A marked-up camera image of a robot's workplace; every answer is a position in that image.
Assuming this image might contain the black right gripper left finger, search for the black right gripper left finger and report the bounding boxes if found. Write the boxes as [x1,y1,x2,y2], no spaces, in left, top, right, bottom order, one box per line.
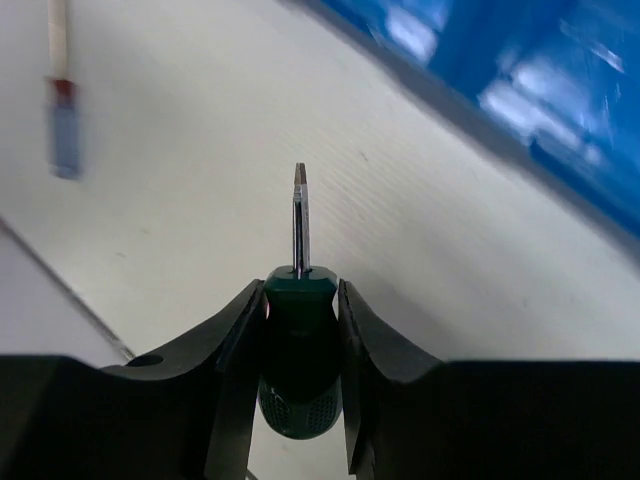
[1,280,265,479]

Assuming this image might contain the blue three-compartment plastic bin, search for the blue three-compartment plastic bin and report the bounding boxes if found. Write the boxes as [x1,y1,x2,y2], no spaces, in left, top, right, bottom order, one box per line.
[300,1,639,233]

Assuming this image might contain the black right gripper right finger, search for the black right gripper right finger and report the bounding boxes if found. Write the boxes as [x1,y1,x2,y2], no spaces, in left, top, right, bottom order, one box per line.
[338,281,639,479]

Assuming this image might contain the green stubby screwdriver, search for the green stubby screwdriver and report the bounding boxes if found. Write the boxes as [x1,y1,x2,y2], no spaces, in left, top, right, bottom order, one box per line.
[258,163,342,440]

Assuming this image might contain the red blue handled screwdriver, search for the red blue handled screwdriver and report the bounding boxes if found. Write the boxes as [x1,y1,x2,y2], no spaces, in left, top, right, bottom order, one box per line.
[47,0,81,180]

